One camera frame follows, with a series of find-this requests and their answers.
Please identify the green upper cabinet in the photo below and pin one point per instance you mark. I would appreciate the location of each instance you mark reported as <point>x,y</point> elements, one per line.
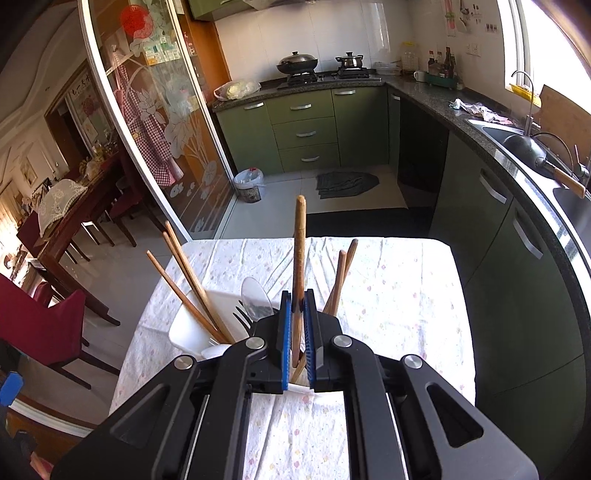
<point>207,8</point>

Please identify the red upholstered dining chair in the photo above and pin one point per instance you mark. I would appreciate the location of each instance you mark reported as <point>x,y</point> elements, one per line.
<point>127,207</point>
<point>41,318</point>

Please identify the green condiment rack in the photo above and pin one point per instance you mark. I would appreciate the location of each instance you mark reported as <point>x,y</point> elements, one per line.
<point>443,81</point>

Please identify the red checkered apron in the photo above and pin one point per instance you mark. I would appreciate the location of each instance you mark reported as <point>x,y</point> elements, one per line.
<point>147,129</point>

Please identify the black plastic fork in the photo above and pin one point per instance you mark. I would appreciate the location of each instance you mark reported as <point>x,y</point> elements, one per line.
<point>242,316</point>

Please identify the plastic bag on counter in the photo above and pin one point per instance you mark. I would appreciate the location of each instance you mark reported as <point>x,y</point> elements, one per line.
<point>235,90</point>

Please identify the etched glass sliding door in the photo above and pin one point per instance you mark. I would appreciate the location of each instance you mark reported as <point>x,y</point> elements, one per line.
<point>184,152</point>

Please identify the white lace cloth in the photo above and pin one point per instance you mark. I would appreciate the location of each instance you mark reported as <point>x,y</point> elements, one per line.
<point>60,203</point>

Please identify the black wok on stove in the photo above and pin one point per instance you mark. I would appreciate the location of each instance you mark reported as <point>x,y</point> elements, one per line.
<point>298,62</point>

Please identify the gas stove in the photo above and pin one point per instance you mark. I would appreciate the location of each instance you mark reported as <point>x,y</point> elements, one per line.
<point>330,76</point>

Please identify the white floral tablecloth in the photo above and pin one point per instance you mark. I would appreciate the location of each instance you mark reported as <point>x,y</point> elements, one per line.
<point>401,304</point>

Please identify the dark wooden dining table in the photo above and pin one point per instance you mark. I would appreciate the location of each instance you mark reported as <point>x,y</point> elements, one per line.
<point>83,221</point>

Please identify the white mug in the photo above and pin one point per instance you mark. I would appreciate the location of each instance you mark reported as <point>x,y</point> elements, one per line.
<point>419,76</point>

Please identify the steel cooking pot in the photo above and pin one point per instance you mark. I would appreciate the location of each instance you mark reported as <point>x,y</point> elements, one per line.
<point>349,61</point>

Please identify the clear plastic jar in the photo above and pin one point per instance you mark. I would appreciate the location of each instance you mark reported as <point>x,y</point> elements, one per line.
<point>409,57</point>

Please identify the brown cutting board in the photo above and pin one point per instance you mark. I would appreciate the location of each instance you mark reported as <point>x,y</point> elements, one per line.
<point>565,115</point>

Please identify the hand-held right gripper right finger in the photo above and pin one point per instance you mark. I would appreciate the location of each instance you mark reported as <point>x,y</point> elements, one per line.
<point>310,341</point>

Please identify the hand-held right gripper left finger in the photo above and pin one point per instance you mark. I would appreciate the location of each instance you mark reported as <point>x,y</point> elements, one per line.
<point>286,341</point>

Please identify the trash bin with white bag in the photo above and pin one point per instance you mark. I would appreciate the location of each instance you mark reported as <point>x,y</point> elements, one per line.
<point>249,184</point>

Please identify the white plastic utensil holder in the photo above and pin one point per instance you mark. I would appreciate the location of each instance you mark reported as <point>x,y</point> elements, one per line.
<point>189,330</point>

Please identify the wall power socket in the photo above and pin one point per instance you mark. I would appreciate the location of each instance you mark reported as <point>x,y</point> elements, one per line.
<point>473,49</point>

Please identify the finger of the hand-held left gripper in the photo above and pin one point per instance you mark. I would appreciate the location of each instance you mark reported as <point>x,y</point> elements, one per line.
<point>10,388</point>

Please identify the dark floor rag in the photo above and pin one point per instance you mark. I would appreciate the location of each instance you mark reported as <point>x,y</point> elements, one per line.
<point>346,182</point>

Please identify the dark granite countertop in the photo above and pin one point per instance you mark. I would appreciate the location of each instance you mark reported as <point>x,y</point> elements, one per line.
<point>429,99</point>

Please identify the clear plastic spoon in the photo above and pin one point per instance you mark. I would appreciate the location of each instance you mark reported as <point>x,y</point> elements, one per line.
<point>256,297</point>

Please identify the green cabinet drawer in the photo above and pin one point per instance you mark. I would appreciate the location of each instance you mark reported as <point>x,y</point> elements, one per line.
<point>302,106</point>
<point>304,133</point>
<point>308,158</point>

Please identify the crumpled dish rag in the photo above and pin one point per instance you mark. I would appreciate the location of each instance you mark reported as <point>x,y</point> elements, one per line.
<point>480,113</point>

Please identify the clear food container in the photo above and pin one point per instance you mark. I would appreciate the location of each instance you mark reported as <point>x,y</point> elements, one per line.
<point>385,68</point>

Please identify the red paper door decoration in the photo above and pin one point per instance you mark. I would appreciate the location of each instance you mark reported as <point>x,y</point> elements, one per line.
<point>135,23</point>

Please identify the yellow holder on faucet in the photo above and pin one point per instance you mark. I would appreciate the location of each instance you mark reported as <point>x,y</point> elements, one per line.
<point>524,91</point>

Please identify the dark sauce bottles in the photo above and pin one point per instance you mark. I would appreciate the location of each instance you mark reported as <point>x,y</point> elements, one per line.
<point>442,64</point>

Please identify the green kitchen cabinets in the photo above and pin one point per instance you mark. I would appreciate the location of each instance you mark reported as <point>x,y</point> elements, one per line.
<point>485,240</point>

